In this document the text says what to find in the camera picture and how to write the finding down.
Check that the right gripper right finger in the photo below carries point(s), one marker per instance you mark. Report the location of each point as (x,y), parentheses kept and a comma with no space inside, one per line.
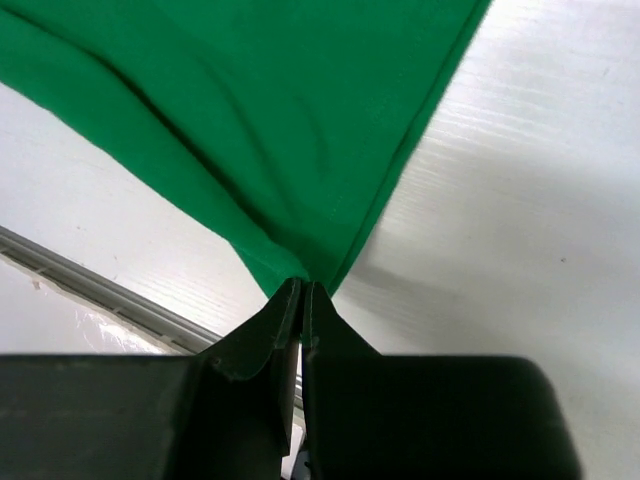
(376,416)

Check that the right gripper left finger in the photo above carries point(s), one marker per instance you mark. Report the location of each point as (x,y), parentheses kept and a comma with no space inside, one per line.
(224,413)

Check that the green t shirt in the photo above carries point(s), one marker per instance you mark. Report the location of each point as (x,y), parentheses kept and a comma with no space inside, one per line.
(281,126)

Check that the aluminium table rail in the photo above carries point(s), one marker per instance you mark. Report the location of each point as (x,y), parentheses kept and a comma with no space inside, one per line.
(155,320)

